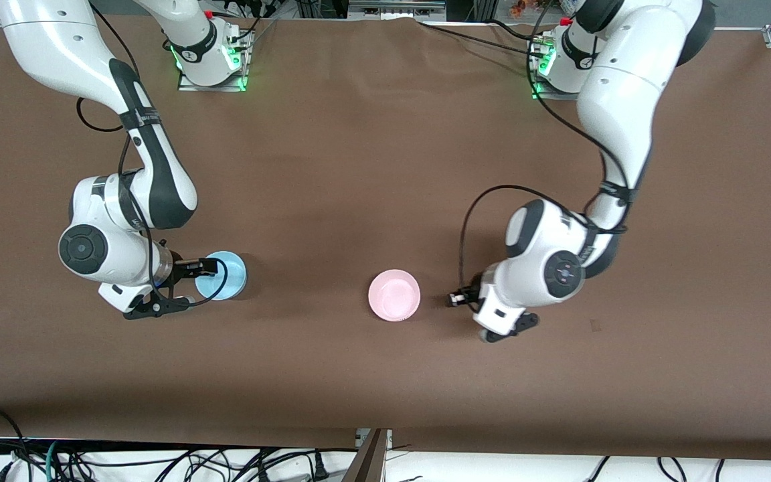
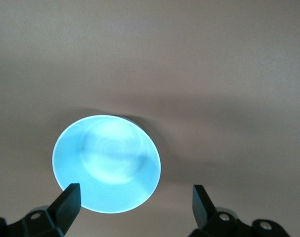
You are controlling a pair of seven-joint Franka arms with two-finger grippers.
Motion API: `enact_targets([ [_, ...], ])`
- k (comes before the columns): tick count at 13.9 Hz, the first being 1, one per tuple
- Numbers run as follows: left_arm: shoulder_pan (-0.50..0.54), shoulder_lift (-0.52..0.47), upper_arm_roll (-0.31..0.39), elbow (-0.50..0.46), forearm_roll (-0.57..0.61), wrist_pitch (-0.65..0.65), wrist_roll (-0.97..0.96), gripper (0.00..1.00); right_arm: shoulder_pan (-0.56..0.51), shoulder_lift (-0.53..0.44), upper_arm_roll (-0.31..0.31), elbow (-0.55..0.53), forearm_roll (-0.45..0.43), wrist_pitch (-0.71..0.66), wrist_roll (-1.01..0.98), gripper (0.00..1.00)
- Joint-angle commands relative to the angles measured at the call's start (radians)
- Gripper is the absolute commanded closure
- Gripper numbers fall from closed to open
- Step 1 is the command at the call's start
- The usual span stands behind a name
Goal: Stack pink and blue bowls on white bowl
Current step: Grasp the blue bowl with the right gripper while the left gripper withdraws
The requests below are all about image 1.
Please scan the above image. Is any blue bowl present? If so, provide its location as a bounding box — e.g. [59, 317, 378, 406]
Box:
[195, 251, 248, 301]

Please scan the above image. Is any pink bowl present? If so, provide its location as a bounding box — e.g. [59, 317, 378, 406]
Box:
[367, 269, 422, 323]

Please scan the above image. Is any brown table cover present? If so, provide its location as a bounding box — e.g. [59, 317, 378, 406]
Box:
[0, 13, 771, 463]

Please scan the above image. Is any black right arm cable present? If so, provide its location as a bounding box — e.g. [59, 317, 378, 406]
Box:
[76, 94, 230, 310]

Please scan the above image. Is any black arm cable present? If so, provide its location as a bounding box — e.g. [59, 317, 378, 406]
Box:
[76, 94, 230, 310]
[458, 0, 635, 290]

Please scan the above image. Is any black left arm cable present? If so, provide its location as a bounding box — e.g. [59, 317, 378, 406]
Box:
[458, 0, 635, 290]

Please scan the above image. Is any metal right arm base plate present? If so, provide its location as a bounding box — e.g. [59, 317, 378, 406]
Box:
[177, 29, 250, 93]

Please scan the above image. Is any aluminium frame post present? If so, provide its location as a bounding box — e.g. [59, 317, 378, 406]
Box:
[341, 428, 393, 482]

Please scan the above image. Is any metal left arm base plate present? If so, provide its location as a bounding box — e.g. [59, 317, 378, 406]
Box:
[531, 36, 584, 102]

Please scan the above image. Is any long black table cable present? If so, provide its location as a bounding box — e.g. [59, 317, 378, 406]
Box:
[418, 22, 547, 60]

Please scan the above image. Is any short black table cable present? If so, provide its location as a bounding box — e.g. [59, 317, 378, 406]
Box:
[487, 18, 539, 41]

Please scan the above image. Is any grey metal rail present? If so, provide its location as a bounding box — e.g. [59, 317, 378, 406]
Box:
[348, 0, 447, 19]

